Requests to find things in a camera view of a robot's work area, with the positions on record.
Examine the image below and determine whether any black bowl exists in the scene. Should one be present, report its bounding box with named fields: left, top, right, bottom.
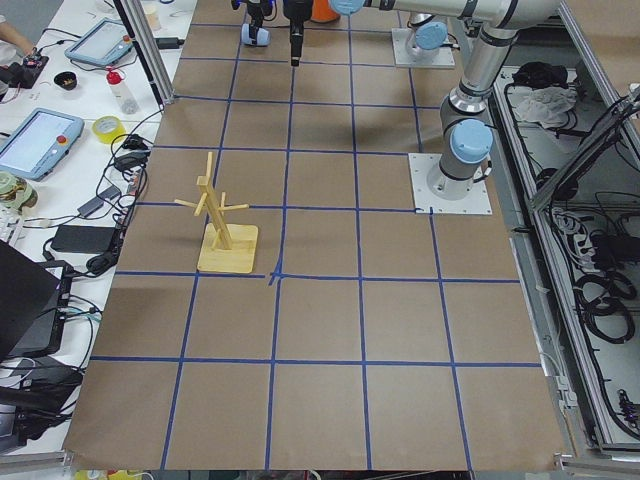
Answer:
left=54, top=71, right=78, bottom=91

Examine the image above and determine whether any light blue plastic cup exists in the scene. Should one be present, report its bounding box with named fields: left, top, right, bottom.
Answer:
left=241, top=23, right=271, bottom=47

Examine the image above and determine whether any teach pendant far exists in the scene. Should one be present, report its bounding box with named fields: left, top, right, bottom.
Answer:
left=65, top=18, right=133, bottom=67

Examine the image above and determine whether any yellow tape roll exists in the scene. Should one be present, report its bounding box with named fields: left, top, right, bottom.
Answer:
left=92, top=115, right=126, bottom=144

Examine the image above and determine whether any teach pendant near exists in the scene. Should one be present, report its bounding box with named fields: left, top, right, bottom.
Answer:
left=1, top=108, right=84, bottom=181

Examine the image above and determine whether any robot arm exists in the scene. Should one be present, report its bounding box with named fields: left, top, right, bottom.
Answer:
left=427, top=24, right=517, bottom=201
left=282, top=0, right=560, bottom=67

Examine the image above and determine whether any clear squeeze bottle red cap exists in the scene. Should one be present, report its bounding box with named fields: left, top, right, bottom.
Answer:
left=106, top=67, right=139, bottom=115

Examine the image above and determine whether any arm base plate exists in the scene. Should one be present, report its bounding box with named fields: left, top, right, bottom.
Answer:
left=408, top=153, right=492, bottom=215
left=391, top=27, right=457, bottom=69

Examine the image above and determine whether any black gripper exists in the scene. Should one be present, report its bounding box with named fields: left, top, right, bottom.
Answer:
left=245, top=0, right=313, bottom=67

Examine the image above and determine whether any black laptop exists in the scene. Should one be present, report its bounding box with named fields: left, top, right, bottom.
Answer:
left=1, top=242, right=72, bottom=360

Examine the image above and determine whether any teach pendant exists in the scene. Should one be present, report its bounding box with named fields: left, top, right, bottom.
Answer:
left=65, top=18, right=133, bottom=67
left=1, top=108, right=84, bottom=181

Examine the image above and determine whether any wooden cup tree stand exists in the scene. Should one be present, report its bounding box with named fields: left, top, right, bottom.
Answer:
left=174, top=152, right=259, bottom=274

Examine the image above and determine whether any black power adapter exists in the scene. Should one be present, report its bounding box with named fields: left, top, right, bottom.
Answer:
left=51, top=225, right=116, bottom=254

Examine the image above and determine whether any white crumpled cloth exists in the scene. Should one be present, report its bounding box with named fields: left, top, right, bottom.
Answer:
left=514, top=86, right=578, bottom=128

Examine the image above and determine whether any orange can with grey lid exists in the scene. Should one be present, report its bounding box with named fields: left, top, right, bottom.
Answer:
left=311, top=0, right=341, bottom=24

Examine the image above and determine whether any aluminium frame post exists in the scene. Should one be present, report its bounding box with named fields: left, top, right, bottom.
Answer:
left=114, top=0, right=175, bottom=107

